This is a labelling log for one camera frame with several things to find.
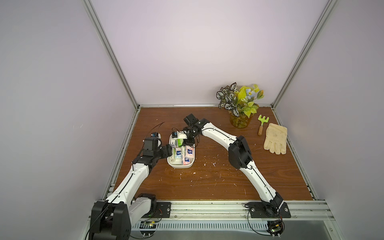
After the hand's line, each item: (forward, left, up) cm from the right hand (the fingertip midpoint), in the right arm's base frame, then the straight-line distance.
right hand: (182, 136), depth 96 cm
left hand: (-11, +7, +5) cm, 14 cm away
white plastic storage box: (-14, -2, 0) cm, 14 cm away
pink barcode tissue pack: (-17, -4, 0) cm, 17 cm away
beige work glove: (+4, -64, -6) cm, 65 cm away
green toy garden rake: (+19, -59, -5) cm, 62 cm away
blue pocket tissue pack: (-11, +1, -2) cm, 11 cm away
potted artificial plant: (+16, -38, +17) cm, 45 cm away
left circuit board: (-49, +13, -8) cm, 51 cm away
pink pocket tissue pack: (-12, -6, +2) cm, 13 cm away
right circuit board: (-47, -49, -7) cm, 68 cm away
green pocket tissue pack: (-4, +1, +1) cm, 5 cm away
